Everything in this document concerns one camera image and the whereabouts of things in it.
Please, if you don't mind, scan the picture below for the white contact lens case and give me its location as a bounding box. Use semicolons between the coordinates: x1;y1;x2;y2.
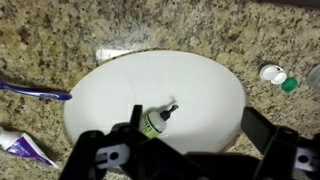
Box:
259;64;288;85

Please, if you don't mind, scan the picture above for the white oval sink basin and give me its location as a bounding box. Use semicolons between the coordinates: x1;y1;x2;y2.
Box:
62;49;248;155

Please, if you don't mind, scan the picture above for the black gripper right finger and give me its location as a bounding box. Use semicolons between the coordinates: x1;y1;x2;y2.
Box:
240;106;300;162

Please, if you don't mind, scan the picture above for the purple white toothpaste tube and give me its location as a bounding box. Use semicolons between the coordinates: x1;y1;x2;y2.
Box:
0;126;59;169

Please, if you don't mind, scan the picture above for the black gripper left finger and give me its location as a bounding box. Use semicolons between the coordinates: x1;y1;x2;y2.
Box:
129;104;145;132

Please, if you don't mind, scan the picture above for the green round cap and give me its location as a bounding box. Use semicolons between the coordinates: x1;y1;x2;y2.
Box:
280;77;299;94

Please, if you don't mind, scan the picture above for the blue toothbrush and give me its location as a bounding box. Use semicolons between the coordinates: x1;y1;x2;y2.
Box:
0;78;73;102

